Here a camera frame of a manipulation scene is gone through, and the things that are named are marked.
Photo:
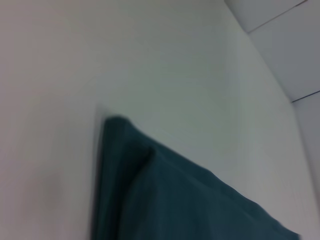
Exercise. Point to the blue teal shirt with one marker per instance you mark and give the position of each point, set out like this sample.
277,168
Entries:
175,195

